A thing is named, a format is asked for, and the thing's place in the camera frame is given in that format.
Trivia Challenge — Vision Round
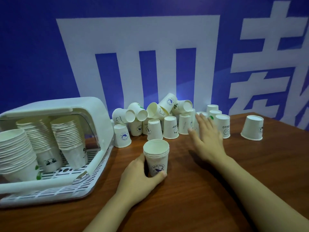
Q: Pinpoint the person's left hand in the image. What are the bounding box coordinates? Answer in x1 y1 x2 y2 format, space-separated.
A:
117 153 168 204

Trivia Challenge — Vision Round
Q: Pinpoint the person's right hand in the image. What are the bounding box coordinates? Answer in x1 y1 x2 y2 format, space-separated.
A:
188 113 228 163

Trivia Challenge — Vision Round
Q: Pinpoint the short nested paper cup stack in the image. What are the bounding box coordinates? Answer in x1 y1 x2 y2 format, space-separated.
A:
143 139 170 178

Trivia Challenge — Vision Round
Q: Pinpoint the person's right forearm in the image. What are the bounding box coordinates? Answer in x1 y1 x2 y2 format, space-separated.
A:
211 154 309 232

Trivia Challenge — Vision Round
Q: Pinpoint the person's left forearm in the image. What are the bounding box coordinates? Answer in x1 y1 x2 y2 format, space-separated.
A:
83 192 143 232

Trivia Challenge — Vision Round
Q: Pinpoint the pile of white paper cups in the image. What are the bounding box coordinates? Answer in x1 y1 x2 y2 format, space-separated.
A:
112 93 231 148

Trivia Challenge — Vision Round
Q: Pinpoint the single white paper cup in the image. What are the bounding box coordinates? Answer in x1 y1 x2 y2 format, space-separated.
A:
240 115 264 141

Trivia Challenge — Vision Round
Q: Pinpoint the white slotted plastic tray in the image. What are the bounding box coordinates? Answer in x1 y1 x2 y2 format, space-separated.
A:
0 142 114 203

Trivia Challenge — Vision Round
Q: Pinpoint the white plastic cup cabinet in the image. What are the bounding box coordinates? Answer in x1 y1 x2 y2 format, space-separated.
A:
0 96 115 178

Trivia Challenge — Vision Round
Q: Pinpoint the tall cup stack black print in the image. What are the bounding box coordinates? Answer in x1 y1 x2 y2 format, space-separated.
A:
50 115 89 170

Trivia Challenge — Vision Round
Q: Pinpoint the tall cup stack panda print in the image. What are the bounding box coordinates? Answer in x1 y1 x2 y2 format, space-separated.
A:
16 118 64 174

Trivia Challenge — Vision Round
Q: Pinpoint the tall cup stack green print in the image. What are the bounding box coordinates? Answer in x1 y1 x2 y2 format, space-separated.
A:
0 129 41 183

